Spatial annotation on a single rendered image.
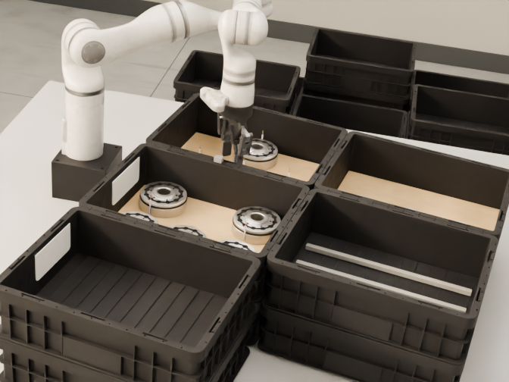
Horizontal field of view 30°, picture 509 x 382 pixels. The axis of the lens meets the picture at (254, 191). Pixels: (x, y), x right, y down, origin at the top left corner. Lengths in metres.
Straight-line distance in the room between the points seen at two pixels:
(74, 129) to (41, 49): 2.67
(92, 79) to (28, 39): 2.83
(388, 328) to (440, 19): 3.50
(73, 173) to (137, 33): 0.37
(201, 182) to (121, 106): 0.76
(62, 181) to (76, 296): 0.56
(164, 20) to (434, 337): 0.96
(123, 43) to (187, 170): 0.33
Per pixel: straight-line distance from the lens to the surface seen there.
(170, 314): 1.79
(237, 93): 2.06
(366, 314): 1.78
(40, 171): 2.48
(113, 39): 2.19
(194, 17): 2.25
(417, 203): 2.23
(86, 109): 2.25
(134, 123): 2.71
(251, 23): 2.01
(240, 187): 2.07
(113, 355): 1.65
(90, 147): 2.30
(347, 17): 5.17
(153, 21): 2.22
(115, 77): 4.65
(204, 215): 2.07
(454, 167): 2.25
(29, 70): 4.71
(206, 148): 2.34
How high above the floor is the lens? 1.95
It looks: 31 degrees down
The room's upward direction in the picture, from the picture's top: 6 degrees clockwise
